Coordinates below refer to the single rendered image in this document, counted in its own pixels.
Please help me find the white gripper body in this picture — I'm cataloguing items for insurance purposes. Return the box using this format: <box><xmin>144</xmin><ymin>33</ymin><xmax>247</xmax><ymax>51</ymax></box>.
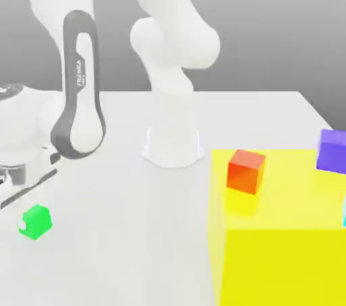
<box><xmin>0</xmin><ymin>167</ymin><xmax>59</xmax><ymax>218</ymax></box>

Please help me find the small purple cube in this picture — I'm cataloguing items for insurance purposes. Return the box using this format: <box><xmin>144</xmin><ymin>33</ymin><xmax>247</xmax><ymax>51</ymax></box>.
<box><xmin>315</xmin><ymin>128</ymin><xmax>346</xmax><ymax>176</ymax></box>

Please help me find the small green cube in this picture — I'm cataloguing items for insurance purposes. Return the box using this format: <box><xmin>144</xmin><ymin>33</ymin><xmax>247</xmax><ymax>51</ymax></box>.
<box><xmin>17</xmin><ymin>203</ymin><xmax>54</xmax><ymax>241</ymax></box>

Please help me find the large yellow box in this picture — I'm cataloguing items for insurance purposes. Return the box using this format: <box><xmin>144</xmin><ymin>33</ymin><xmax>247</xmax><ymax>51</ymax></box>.
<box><xmin>208</xmin><ymin>148</ymin><xmax>346</xmax><ymax>306</ymax></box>

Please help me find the small red cube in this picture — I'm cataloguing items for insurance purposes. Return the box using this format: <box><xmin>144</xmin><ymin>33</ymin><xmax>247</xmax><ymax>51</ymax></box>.
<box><xmin>226</xmin><ymin>148</ymin><xmax>268</xmax><ymax>196</ymax></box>

